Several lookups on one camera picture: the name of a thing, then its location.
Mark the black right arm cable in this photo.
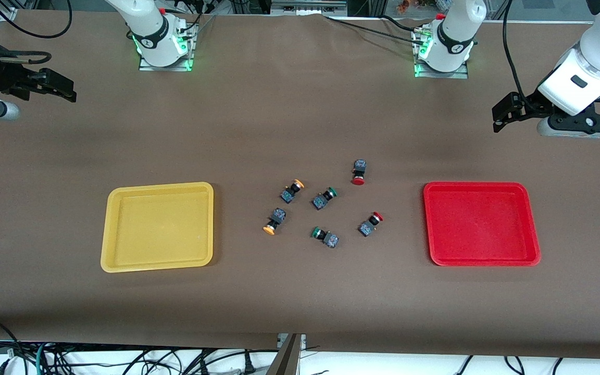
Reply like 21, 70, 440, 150
0, 44, 53, 66

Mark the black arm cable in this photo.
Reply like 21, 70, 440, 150
0, 44, 53, 66
502, 0, 540, 102

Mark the brown table cover mat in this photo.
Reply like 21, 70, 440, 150
0, 9, 600, 360

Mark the red plastic tray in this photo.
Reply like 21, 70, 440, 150
423, 182, 541, 267

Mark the yellow push button switch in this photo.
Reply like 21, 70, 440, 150
262, 208, 287, 236
280, 179, 305, 204

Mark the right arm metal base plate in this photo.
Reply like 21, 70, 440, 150
139, 23, 195, 72

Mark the teal floor cable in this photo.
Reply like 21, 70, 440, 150
35, 341, 51, 375

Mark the black cable on table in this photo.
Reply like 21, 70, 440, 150
325, 15, 421, 45

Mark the green push button switch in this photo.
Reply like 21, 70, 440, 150
311, 227, 340, 249
311, 187, 339, 211

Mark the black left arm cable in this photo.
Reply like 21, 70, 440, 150
502, 0, 540, 102

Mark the yellow plastic tray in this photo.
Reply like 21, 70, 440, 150
101, 182, 215, 273

